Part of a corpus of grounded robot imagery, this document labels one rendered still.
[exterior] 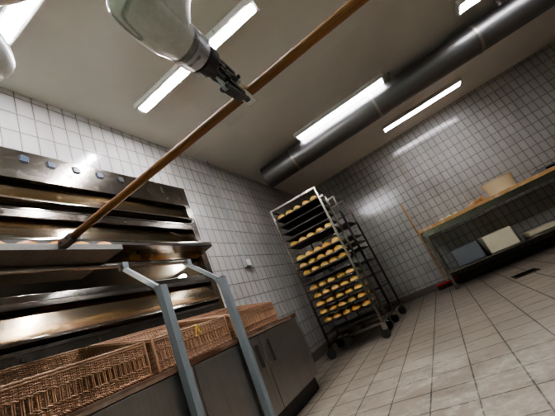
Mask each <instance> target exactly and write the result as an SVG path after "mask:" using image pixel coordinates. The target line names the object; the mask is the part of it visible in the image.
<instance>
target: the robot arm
mask: <svg viewBox="0 0 555 416"><path fill-rule="evenodd" d="M26 1H29V0H0V7H1V6H10V5H15V4H18V3H22V2H26ZM190 2H191V0H107V10H108V11H109V13H110V14H111V16H112V17H113V19H114V20H115V21H116V22H117V23H118V24H119V25H120V26H121V27H122V28H123V29H124V30H125V31H126V32H127V33H128V34H129V35H131V36H132V37H133V38H134V39H135V40H137V41H138V42H140V43H141V44H142V45H143V46H144V47H146V48H147V49H149V50H151V51H153V52H154V53H156V54H158V55H161V56H163V57H166V58H168V59H170V60H171V61H172V62H174V63H175V64H177V65H179V66H180V67H181V68H183V69H185V70H186V71H188V72H194V73H195V74H196V75H198V76H199V77H201V78H211V79H212V80H213V81H214V82H216V83H218V84H220V85H221V88H220V91H221V92H223V93H225V94H227V95H229V96H230V97H232V98H234V99H235V100H236V101H237V102H242V101H243V102H245V103H246V104H247V105H249V106H252V105H253V104H254V103H256V102H257V101H258V99H257V98H255V97H254V96H253V95H252V94H250V93H249V92H248V91H246V90H245V89H244V88H245V87H247V85H246V84H245V83H244V82H242V81H241V80H239V79H240V75H239V74H238V75H237V76H236V75H235V71H234V70H233V69H231V68H230V67H229V66H228V65H227V64H226V63H225V62H224V61H223V60H222V59H220V56H219V54H218V52H217V50H215V49H214V48H213V47H212V46H211V45H210V42H209V40H208V39H207V38H206V37H205V36H204V35H203V34H202V33H201V32H200V31H199V30H198V29H197V28H196V27H195V26H194V25H193V24H192V23H191V22H190V21H191V16H190ZM15 67H16V61H15V58H14V55H13V53H12V50H11V48H10V46H9V44H8V43H7V41H6V39H5V38H4V36H3V35H2V33H1V32H0V82H1V81H3V80H6V79H7V78H9V77H10V76H11V75H12V74H13V72H14V70H15ZM243 89H244V90H243Z"/></svg>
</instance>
